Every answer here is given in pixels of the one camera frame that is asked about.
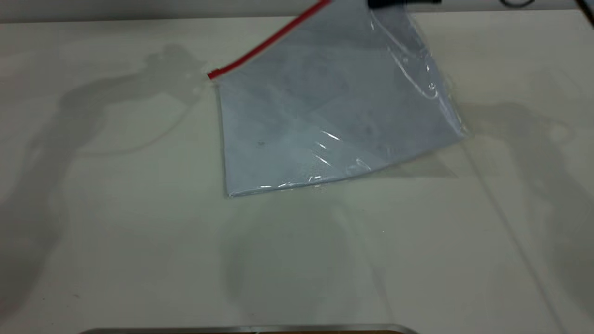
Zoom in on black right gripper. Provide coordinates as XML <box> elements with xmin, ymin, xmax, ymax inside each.
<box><xmin>368</xmin><ymin>0</ymin><xmax>442</xmax><ymax>10</ymax></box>

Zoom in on clear plastic zip bag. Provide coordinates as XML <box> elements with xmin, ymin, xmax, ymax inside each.
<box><xmin>207</xmin><ymin>0</ymin><xmax>469</xmax><ymax>198</ymax></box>

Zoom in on white paper sheets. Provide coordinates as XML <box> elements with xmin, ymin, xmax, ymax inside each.
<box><xmin>216</xmin><ymin>0</ymin><xmax>466</xmax><ymax>196</ymax></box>

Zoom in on silver metal strip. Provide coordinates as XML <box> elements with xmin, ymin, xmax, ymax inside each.
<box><xmin>79</xmin><ymin>323</ymin><xmax>419</xmax><ymax>334</ymax></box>

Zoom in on thick black cable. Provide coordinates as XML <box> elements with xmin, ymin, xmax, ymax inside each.
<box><xmin>575</xmin><ymin>0</ymin><xmax>594</xmax><ymax>27</ymax></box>

